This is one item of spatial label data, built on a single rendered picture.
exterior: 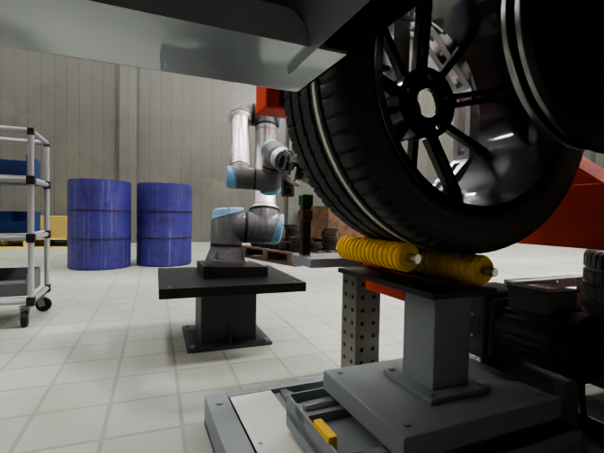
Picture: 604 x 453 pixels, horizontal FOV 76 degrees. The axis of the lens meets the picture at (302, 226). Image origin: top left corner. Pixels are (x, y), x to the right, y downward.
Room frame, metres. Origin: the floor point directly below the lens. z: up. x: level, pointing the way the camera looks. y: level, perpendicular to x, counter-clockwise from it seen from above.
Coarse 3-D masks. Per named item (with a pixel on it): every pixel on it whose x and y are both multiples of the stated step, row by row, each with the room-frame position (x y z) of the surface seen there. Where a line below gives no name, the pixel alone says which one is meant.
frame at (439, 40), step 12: (408, 12) 0.97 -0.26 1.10; (432, 24) 1.00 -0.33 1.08; (432, 36) 1.03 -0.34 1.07; (444, 36) 1.02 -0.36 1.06; (432, 48) 1.06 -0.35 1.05; (444, 48) 1.03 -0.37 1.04; (444, 60) 1.08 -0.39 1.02; (456, 72) 1.06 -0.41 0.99; (468, 72) 1.06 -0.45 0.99; (456, 84) 1.09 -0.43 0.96; (468, 84) 1.06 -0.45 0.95; (468, 108) 1.06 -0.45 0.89; (456, 120) 1.11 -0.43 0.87; (468, 120) 1.06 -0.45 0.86; (468, 132) 1.06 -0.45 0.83; (456, 144) 1.10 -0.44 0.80; (456, 156) 1.10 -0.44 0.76; (468, 156) 1.06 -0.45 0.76; (456, 168) 1.06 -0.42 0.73; (444, 192) 1.03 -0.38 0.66
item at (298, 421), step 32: (288, 416) 0.88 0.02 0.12; (320, 416) 0.81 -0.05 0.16; (352, 416) 0.84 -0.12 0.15; (320, 448) 0.73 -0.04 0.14; (352, 448) 0.72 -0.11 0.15; (384, 448) 0.67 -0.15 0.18; (480, 448) 0.72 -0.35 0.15; (512, 448) 0.73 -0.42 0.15; (544, 448) 0.72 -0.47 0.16; (576, 448) 0.75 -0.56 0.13
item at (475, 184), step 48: (432, 0) 0.89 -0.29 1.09; (480, 0) 0.86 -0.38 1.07; (384, 48) 0.89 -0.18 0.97; (480, 48) 0.96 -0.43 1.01; (384, 96) 0.64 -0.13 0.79; (432, 96) 0.95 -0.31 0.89; (480, 96) 1.03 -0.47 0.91; (432, 144) 0.93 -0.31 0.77; (480, 144) 1.02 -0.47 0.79; (528, 144) 0.89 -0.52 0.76; (432, 192) 0.68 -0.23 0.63; (480, 192) 0.89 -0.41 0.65; (528, 192) 0.78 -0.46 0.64
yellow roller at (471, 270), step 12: (420, 252) 0.86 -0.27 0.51; (432, 252) 0.83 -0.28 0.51; (444, 252) 0.81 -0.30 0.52; (420, 264) 0.86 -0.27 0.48; (432, 264) 0.81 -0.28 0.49; (444, 264) 0.78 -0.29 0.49; (456, 264) 0.75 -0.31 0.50; (468, 264) 0.73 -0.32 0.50; (480, 264) 0.72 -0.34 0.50; (492, 264) 0.74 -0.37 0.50; (444, 276) 0.80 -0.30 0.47; (456, 276) 0.76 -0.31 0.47; (468, 276) 0.73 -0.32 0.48; (480, 276) 0.72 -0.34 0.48; (492, 276) 0.71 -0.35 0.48
